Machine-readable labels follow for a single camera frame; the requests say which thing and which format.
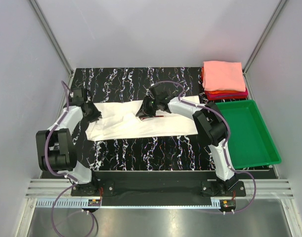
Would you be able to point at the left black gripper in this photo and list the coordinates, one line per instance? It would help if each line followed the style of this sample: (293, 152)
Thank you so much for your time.
(96, 115)

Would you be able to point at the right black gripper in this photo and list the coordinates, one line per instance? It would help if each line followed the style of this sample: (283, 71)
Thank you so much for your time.
(144, 109)

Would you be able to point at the white t shirt red print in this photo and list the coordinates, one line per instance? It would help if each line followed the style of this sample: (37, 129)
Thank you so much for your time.
(119, 122)

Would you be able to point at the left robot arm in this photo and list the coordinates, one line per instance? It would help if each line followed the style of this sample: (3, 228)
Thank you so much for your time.
(56, 151)

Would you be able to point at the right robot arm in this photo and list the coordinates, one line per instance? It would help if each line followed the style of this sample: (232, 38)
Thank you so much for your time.
(210, 124)

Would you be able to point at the orange folded t shirt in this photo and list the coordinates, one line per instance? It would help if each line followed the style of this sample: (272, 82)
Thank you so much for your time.
(202, 76)

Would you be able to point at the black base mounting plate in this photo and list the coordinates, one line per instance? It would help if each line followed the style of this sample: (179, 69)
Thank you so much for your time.
(170, 186)

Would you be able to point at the green plastic bin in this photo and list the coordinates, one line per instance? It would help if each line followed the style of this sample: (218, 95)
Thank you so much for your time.
(250, 143)

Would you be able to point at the white slotted cable duct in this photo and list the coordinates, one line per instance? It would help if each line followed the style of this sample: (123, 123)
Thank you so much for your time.
(130, 204)

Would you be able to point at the aluminium front rail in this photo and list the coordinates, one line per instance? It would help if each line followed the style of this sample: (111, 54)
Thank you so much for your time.
(262, 188)

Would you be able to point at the left aluminium frame post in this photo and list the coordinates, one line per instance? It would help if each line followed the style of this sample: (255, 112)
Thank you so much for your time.
(50, 34)

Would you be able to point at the aluminium frame post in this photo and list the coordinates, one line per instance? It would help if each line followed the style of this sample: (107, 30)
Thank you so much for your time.
(50, 34)
(274, 17)

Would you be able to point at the right aluminium frame post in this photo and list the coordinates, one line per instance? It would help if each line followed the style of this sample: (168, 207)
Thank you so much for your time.
(274, 17)

